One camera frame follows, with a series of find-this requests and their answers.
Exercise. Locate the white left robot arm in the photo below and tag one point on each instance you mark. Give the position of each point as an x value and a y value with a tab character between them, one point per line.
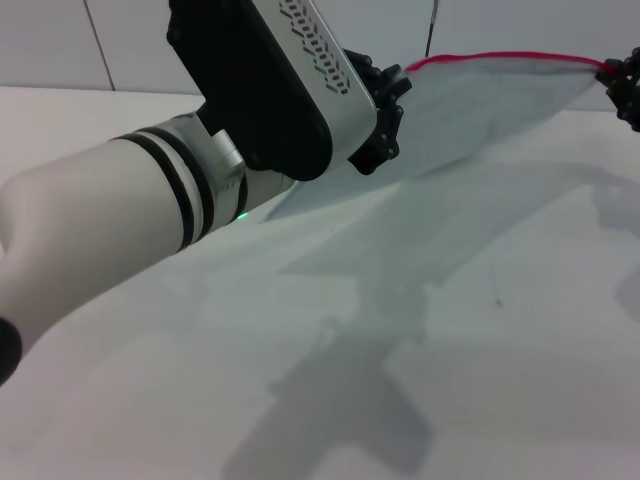
100	215

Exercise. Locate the clear document bag red zip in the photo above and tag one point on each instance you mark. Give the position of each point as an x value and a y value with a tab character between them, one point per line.
475	110

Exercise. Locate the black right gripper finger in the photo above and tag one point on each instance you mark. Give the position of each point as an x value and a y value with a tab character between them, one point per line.
627	105
625	67

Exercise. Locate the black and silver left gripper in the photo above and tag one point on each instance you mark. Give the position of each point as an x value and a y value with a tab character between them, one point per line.
270	85

